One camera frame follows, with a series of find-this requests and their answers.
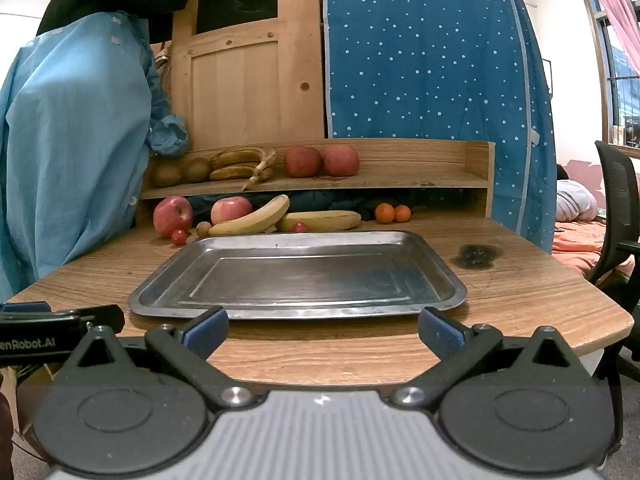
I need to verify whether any dark red apple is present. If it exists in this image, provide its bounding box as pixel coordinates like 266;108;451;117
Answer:
152;196;194;238

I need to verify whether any orange bedsheet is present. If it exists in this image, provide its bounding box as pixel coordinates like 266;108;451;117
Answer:
551;220;633;278

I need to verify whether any pink curtain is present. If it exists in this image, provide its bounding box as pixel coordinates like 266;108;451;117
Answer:
577;0;640;68

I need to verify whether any blue dotted curtain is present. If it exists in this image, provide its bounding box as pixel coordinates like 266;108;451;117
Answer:
320;0;558;256

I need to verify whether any straight yellow banana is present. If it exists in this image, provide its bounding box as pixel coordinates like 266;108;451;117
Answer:
277;210;362;233

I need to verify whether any window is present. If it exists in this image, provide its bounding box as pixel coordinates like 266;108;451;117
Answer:
575;0;640;158

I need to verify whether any grey bedding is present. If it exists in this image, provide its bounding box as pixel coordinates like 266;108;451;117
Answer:
556;179;598;223

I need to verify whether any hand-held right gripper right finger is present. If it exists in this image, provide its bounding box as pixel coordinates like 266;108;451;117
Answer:
391;306;582;411

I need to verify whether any curved yellow banana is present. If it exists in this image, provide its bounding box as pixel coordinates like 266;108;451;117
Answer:
207;194;291;237

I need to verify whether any wooden cabinet door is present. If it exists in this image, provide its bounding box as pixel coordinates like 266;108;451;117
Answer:
170;0;326;153

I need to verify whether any brown kiwi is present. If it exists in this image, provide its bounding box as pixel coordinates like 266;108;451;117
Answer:
151;162;184;188
181;156;212;183

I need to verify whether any black office chair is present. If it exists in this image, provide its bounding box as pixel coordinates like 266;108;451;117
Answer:
582;140;640;391

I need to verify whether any pale red apple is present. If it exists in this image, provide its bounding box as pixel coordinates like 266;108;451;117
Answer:
210;196;254;226

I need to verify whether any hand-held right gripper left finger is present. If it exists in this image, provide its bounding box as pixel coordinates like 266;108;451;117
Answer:
65;306;257;411

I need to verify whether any wooden desk shelf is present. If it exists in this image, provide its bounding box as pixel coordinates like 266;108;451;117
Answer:
137;138;496;221

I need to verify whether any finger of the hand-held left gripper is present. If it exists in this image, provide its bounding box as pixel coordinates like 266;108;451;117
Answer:
80;304;126;335

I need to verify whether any bunch of browned bananas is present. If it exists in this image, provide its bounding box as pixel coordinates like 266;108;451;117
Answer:
209;146;277;192

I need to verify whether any light blue shirt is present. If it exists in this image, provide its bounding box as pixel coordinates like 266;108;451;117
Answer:
0;11;190;306

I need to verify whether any metal tray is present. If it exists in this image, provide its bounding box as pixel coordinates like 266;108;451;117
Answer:
128;230;468;321

